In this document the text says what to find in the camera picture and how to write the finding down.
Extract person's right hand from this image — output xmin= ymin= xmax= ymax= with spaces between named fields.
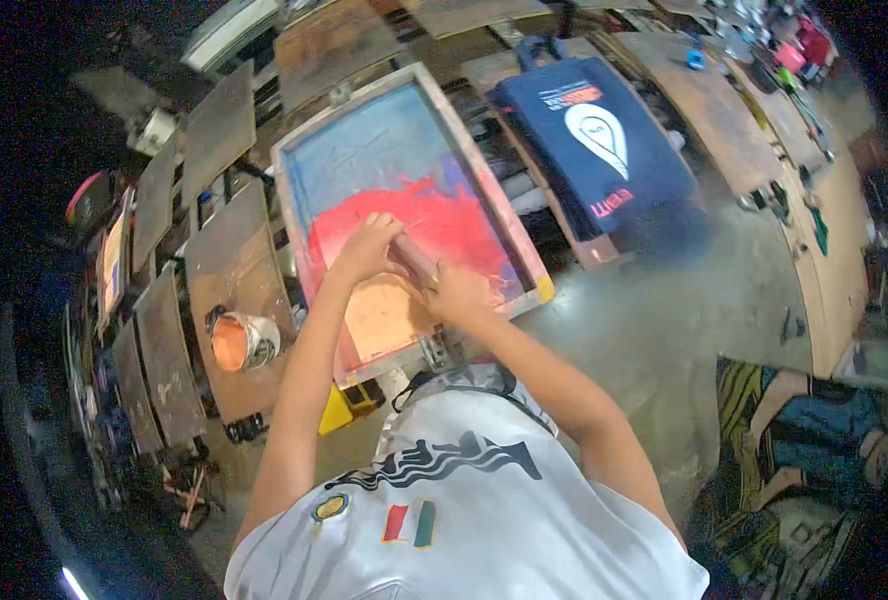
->
xmin=421 ymin=257 xmax=494 ymax=329

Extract person's left hand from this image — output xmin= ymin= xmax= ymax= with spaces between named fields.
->
xmin=330 ymin=212 xmax=408 ymax=285

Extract navy printed tote bag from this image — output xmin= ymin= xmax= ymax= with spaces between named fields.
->
xmin=486 ymin=37 xmax=704 ymax=245

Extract long wooden work table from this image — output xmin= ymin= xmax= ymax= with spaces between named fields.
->
xmin=721 ymin=56 xmax=876 ymax=380

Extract person's body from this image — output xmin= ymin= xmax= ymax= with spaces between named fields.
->
xmin=222 ymin=363 xmax=711 ymax=600

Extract yellow block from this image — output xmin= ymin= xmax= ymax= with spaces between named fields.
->
xmin=318 ymin=382 xmax=355 ymax=438

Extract white container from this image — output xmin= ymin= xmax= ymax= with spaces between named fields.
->
xmin=127 ymin=107 xmax=179 ymax=156

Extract orange paint bucket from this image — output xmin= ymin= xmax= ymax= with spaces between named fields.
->
xmin=205 ymin=306 xmax=282 ymax=374

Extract fluorescent tube light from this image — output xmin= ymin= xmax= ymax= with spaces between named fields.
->
xmin=180 ymin=0 xmax=284 ymax=75

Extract wooden screen printing frame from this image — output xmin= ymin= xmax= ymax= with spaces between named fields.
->
xmin=270 ymin=61 xmax=556 ymax=389

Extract small screen frame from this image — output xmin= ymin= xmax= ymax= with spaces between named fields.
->
xmin=95 ymin=187 xmax=136 ymax=339

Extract pile of pink items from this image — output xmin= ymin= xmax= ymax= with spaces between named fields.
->
xmin=774 ymin=15 xmax=839 ymax=80

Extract wooden squeegee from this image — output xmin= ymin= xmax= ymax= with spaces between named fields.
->
xmin=388 ymin=232 xmax=441 ymax=290

